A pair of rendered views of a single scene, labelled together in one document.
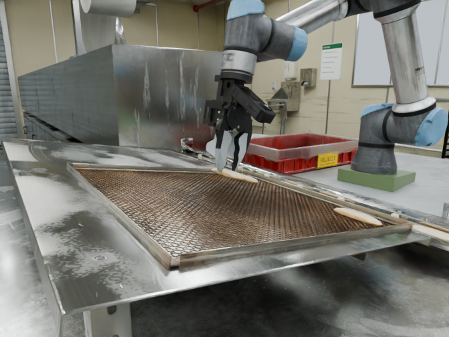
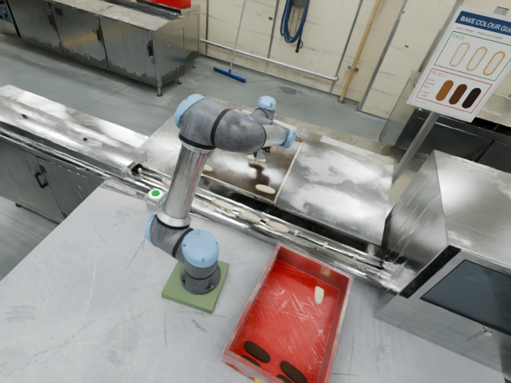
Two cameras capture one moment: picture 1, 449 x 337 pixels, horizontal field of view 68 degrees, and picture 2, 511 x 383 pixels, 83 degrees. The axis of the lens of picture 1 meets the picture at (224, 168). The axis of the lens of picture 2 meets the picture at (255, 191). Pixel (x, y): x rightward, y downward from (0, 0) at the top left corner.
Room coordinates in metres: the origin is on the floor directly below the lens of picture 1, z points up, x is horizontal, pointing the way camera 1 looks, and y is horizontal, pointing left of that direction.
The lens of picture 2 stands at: (1.65, -0.79, 1.86)
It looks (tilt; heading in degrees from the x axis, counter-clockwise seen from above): 43 degrees down; 139
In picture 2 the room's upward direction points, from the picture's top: 12 degrees clockwise
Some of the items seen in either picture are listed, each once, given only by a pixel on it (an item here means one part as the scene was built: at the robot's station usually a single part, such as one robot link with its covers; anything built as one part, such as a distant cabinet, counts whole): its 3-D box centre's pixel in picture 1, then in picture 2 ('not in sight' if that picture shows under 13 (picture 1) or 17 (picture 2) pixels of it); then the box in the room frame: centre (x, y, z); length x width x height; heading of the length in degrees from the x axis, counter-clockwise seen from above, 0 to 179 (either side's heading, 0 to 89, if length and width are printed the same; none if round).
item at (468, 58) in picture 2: not in sight; (465, 69); (1.08, 0.84, 1.50); 0.33 x 0.01 x 0.45; 35
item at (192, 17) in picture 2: not in sight; (170, 36); (-2.82, 0.87, 0.44); 0.70 x 0.55 x 0.87; 35
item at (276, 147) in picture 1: (294, 150); (293, 314); (1.44, -0.31, 0.88); 0.49 x 0.34 x 0.10; 122
